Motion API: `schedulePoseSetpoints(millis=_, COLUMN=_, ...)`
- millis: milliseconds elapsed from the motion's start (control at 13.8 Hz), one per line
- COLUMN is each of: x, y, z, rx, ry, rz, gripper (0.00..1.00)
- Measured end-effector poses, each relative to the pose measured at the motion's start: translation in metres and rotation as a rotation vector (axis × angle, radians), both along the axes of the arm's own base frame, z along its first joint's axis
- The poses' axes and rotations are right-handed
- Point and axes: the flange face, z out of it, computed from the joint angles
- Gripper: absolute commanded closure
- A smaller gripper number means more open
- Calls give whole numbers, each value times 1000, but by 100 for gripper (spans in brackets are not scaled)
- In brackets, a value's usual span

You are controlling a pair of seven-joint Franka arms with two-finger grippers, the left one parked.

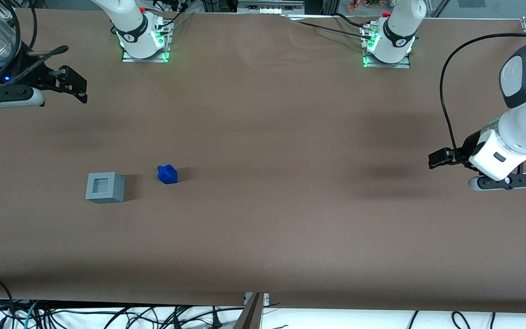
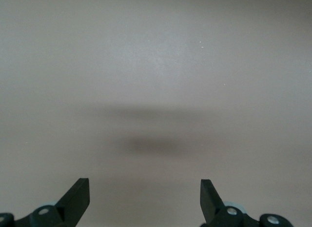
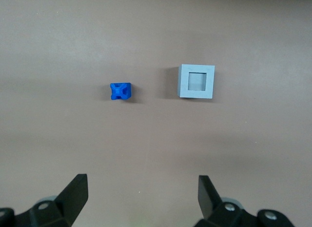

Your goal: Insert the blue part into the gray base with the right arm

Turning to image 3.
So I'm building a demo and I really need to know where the small blue plastic part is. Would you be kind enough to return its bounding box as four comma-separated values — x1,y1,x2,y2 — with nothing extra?
109,82,132,101

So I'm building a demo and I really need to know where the gray square base block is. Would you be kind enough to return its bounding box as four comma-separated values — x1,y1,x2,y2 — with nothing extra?
175,63,216,100

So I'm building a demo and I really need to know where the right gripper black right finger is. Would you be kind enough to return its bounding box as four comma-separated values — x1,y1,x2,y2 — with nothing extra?
196,175,296,227

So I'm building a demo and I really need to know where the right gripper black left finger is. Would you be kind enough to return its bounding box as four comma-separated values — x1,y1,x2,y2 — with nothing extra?
0,173,89,227

